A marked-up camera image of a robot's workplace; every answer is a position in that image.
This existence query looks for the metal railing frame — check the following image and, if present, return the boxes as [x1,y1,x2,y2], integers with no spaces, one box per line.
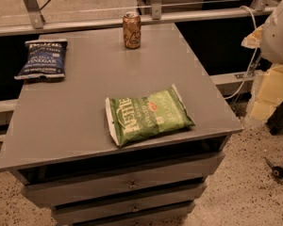
[0,0,281,37]

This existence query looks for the grey drawer cabinet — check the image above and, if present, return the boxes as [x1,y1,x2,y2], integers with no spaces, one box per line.
[0,24,241,226]

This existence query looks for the black caster wheel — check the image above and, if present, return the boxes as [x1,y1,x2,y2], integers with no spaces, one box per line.
[265,157,283,179]

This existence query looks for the white cable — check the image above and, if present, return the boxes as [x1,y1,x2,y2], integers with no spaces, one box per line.
[224,5,262,101]

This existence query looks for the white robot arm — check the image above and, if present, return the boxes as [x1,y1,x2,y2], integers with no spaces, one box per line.
[241,0,283,64]

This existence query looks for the brown soda can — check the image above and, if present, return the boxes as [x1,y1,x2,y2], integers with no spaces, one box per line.
[123,11,141,49]

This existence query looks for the top drawer knob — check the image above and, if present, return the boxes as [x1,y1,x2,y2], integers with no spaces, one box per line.
[128,180,138,189]

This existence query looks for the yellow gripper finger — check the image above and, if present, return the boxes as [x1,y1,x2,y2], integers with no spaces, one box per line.
[241,25,263,49]

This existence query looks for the green chip bag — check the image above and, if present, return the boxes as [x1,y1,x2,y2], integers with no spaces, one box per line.
[106,85,195,147]

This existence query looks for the drawer knob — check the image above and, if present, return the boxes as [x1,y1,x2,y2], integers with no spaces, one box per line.
[128,180,138,189]
[132,205,140,213]

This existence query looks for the blue chip bag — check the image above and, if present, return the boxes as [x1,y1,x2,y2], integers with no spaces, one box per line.
[15,39,68,80]

